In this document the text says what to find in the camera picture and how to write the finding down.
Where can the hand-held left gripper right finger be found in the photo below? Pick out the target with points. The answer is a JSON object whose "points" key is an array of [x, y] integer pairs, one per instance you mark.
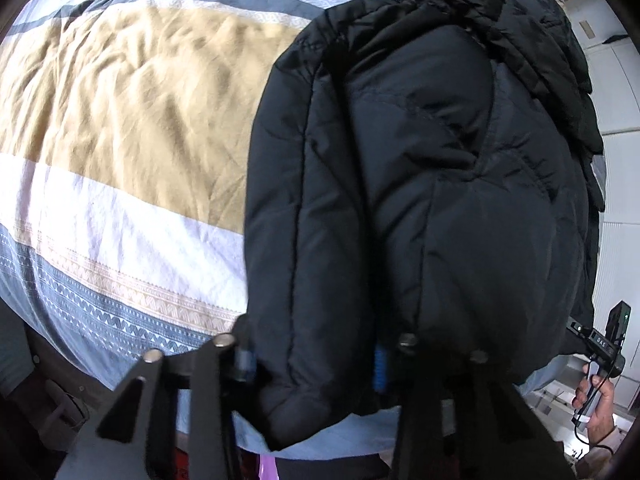
{"points": [[381, 367]]}

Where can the white wardrobe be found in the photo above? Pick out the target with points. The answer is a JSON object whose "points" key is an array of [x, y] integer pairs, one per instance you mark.
{"points": [[620, 185]]}

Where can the black puffer coat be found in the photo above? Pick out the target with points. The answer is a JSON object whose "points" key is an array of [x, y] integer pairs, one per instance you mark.
{"points": [[400, 185]]}

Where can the beige wall switch plate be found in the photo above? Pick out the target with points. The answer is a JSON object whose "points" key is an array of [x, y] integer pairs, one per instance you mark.
{"points": [[588, 29]]}

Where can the person's right hand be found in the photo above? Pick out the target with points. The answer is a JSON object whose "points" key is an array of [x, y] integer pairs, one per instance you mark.
{"points": [[604, 407]]}

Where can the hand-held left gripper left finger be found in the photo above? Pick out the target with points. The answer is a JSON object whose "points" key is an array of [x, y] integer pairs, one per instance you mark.
{"points": [[245, 360]]}

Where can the striped duvet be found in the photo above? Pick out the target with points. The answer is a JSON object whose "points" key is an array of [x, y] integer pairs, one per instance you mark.
{"points": [[125, 110]]}

